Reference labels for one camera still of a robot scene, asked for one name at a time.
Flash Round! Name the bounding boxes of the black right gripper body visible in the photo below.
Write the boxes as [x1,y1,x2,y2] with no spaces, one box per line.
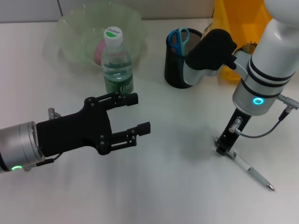
[218,108,253,150]

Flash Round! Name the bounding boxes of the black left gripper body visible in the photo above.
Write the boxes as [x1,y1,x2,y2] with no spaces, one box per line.
[36,97,113,157]

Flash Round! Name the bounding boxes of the clear water bottle green label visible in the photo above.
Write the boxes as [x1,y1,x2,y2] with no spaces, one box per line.
[100,26,135,94]

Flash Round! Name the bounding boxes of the silver white ballpoint pen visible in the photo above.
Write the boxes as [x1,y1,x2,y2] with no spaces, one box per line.
[214,136,277,192]

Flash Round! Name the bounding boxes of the pink toy peach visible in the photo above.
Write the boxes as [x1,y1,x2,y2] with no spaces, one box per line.
[94,39,107,67]

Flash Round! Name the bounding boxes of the blue sheathed scissors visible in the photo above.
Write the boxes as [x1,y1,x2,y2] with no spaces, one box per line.
[168,27,190,58]

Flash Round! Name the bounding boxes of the green plastic wrapper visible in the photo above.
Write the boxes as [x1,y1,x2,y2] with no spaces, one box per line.
[238,41,259,55]

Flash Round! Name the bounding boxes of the black mesh pen cup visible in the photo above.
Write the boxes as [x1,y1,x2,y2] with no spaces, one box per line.
[164,28,204,89]

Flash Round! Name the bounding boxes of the translucent green fruit bowl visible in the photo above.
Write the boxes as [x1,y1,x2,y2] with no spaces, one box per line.
[57,2,149,73]

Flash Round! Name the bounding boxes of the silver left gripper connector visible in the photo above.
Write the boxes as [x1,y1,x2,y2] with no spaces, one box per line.
[48,107,63,120]

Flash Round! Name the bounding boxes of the yellow plastic storage bin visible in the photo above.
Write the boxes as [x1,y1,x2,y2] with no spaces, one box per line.
[211,0,274,83]

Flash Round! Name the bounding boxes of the right gripper cable with plugs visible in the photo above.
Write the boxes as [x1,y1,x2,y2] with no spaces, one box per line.
[229,94,299,139]

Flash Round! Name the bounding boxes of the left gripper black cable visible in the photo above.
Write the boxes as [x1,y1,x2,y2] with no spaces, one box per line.
[23,153,64,173]

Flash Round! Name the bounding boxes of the right wrist camera housing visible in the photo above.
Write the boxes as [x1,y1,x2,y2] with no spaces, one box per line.
[183,28,238,86]

